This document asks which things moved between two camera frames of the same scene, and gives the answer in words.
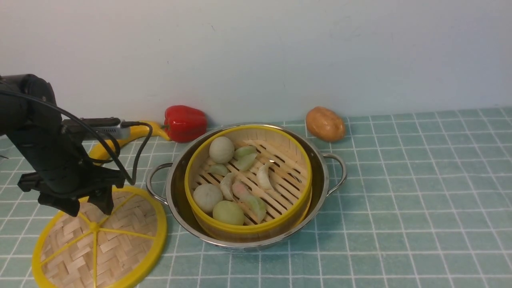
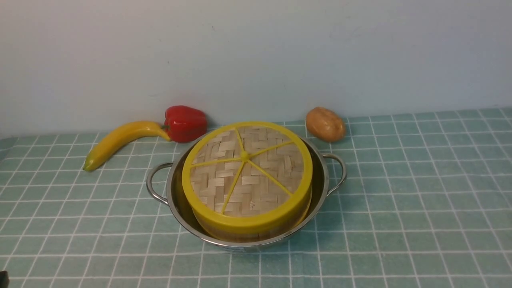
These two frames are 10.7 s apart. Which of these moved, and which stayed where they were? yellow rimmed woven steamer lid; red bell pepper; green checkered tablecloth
Moved: yellow rimmed woven steamer lid
Stayed: green checkered tablecloth; red bell pepper
